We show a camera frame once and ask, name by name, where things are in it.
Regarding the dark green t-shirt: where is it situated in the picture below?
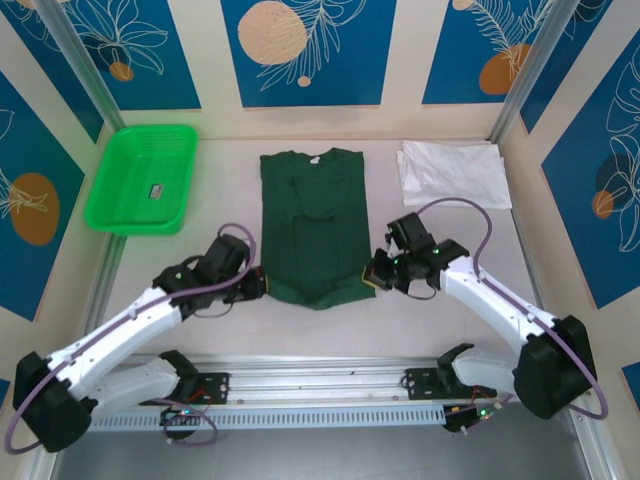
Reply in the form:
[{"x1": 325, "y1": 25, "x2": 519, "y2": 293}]
[{"x1": 258, "y1": 148, "x2": 377, "y2": 312}]

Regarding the green plastic basket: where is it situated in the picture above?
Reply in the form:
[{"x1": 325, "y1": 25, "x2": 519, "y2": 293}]
[{"x1": 84, "y1": 123, "x2": 200, "y2": 236}]

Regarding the white folded t-shirt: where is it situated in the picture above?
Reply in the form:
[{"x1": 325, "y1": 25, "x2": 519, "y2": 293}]
[{"x1": 397, "y1": 139, "x2": 515, "y2": 211}]

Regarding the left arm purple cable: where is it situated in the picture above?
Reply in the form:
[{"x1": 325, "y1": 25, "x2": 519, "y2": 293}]
[{"x1": 3, "y1": 223, "x2": 259, "y2": 454}]

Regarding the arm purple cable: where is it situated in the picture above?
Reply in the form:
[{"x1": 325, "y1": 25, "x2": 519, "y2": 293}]
[
  {"x1": 414, "y1": 197, "x2": 610, "y2": 436},
  {"x1": 3, "y1": 223, "x2": 259, "y2": 454}
]

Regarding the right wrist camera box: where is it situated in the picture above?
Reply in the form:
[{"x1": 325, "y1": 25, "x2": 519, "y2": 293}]
[{"x1": 387, "y1": 212, "x2": 435, "y2": 256}]

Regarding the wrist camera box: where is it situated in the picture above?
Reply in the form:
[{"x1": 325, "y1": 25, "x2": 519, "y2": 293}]
[
  {"x1": 204, "y1": 234, "x2": 251, "y2": 276},
  {"x1": 387, "y1": 212, "x2": 435, "y2": 256}
]

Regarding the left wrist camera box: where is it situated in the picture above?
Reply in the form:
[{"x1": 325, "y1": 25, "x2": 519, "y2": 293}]
[{"x1": 204, "y1": 234, "x2": 251, "y2": 276}]

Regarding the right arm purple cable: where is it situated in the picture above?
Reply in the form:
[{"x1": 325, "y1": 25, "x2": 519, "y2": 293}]
[{"x1": 414, "y1": 197, "x2": 610, "y2": 436}]

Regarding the aluminium side rail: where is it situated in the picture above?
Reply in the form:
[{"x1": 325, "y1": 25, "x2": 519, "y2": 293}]
[
  {"x1": 499, "y1": 142, "x2": 554, "y2": 321},
  {"x1": 82, "y1": 232, "x2": 129, "y2": 361}
]

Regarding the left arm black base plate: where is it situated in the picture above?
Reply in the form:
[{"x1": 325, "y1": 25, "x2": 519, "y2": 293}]
[{"x1": 138, "y1": 372, "x2": 231, "y2": 406}]

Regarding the aluminium mounting rail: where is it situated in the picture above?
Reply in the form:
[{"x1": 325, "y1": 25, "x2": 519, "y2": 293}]
[{"x1": 74, "y1": 354, "x2": 596, "y2": 412}]

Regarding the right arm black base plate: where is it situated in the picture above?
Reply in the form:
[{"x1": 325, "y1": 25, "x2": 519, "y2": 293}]
[{"x1": 404, "y1": 367, "x2": 499, "y2": 401}]

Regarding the grey slotted cable duct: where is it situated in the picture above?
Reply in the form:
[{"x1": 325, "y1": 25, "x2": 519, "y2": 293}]
[{"x1": 89, "y1": 405, "x2": 447, "y2": 434}]

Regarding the aluminium frame post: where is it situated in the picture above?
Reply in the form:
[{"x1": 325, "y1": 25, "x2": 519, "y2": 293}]
[
  {"x1": 487, "y1": 0, "x2": 577, "y2": 145},
  {"x1": 35, "y1": 0, "x2": 141, "y2": 157}
]

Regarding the aluminium frame bar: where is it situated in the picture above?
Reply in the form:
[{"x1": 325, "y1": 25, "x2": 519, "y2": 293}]
[
  {"x1": 14, "y1": 439, "x2": 69, "y2": 480},
  {"x1": 567, "y1": 399, "x2": 626, "y2": 480}
]

